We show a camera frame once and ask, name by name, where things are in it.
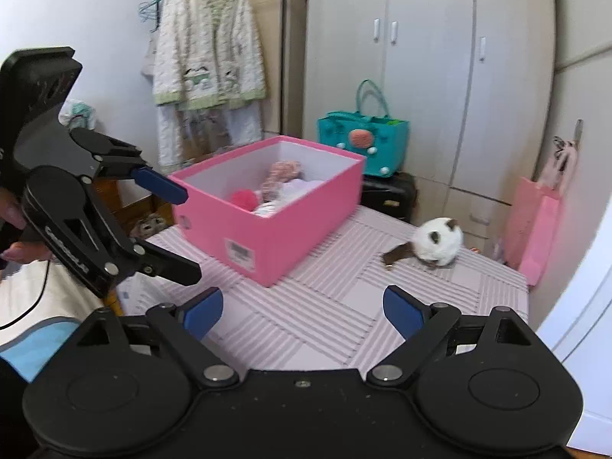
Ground left hand painted nails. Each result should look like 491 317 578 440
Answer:
1 187 51 264

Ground white plush cat toy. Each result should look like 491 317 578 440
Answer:
382 218 464 269

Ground pink storage box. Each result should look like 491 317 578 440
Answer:
170 136 365 287

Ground pink floral scrunchie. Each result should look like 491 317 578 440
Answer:
260 161 302 202

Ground black suitcase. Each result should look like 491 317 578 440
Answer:
360 172 418 222

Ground cream knitted cardigan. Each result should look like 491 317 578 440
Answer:
153 0 267 110

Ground white door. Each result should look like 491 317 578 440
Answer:
535 228 612 455

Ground pink paper shopping bag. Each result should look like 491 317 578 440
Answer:
501 139 578 288

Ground teal felt tote bag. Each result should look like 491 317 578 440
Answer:
317 79 410 178

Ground beige wardrobe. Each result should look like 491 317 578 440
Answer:
281 0 612 316

